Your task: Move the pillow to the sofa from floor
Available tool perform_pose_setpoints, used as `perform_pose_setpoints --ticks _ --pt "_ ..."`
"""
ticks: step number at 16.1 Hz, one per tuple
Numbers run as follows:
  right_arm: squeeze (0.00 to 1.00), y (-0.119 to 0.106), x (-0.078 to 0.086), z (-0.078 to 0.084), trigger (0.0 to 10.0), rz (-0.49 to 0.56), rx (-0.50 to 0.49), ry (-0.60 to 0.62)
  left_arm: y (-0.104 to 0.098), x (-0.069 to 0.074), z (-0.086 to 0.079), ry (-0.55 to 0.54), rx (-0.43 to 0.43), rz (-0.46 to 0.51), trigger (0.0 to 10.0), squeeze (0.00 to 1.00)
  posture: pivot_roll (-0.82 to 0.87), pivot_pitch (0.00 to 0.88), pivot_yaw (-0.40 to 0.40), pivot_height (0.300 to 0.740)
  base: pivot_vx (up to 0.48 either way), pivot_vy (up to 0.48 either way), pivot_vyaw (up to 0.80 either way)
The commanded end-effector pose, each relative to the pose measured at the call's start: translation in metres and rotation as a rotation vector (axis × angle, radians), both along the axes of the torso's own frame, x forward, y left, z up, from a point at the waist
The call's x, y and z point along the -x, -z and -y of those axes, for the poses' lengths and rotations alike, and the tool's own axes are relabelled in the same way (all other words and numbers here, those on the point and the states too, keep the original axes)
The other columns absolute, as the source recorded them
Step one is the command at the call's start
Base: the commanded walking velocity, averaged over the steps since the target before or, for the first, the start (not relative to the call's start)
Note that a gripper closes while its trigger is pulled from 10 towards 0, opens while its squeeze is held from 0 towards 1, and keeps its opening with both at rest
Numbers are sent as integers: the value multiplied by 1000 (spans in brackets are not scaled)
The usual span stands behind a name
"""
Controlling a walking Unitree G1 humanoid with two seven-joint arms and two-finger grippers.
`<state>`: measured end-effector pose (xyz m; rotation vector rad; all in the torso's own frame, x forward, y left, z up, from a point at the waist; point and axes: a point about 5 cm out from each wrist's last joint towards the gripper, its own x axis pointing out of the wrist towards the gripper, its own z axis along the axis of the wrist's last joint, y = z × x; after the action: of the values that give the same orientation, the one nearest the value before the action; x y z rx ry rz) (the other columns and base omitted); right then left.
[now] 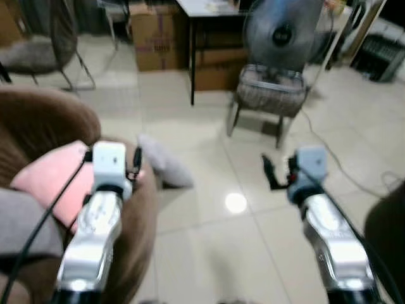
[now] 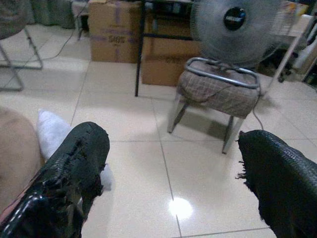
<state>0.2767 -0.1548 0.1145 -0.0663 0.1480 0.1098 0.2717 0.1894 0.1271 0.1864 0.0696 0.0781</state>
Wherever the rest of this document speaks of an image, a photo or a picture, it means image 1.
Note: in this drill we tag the grey table with black legs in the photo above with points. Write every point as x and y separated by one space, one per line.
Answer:
193 7

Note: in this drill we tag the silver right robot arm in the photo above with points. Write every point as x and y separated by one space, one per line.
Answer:
332 244

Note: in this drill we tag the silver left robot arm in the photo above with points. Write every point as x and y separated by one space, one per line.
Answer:
95 240

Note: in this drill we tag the brown round sofa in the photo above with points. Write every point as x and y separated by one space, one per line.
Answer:
38 120

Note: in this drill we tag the plaid cushioned metal chair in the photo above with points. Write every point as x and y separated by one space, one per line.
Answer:
269 98

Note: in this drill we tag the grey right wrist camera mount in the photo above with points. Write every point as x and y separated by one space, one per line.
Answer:
311 163

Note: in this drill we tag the large cardboard box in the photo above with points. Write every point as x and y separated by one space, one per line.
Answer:
158 38

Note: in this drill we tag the grey round floor fan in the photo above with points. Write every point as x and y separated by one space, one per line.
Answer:
285 35

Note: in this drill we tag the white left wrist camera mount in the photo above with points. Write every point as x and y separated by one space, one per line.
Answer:
109 161

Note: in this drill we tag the dark round pouf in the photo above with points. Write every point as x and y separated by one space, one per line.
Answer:
389 221

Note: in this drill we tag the black ribbed heater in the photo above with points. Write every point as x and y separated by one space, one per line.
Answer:
380 60

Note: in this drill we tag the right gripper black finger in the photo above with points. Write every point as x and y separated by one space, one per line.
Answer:
271 175

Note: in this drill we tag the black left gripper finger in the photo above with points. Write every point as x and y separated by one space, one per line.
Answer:
137 158

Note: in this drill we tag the pink pillow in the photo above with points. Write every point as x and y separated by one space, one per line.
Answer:
54 174

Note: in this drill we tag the yellow red snack bag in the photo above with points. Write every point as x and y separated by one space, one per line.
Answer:
336 6

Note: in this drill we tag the white folding table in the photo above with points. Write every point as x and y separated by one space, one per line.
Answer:
367 25

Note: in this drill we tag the grey square pillow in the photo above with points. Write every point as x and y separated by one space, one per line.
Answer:
164 161
16 215

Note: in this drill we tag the small cardboard box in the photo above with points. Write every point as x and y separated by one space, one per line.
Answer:
215 73

